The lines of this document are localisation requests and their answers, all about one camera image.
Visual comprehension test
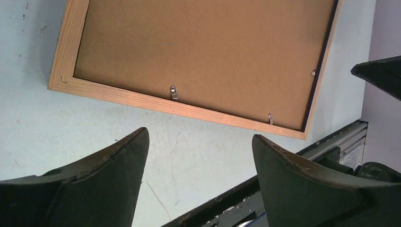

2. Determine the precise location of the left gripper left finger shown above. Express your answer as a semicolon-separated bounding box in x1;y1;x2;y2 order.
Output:
0;127;149;227

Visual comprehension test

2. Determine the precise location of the wooden picture frame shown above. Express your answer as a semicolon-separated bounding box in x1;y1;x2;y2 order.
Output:
47;0;342;140

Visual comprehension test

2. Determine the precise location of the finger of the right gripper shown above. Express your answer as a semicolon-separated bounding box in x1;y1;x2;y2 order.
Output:
350;56;401;100

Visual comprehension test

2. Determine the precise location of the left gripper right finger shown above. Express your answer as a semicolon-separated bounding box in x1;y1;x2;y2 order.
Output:
252;134;401;227

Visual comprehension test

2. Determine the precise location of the brown backing board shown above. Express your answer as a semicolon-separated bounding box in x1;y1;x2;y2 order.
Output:
74;0;335;130

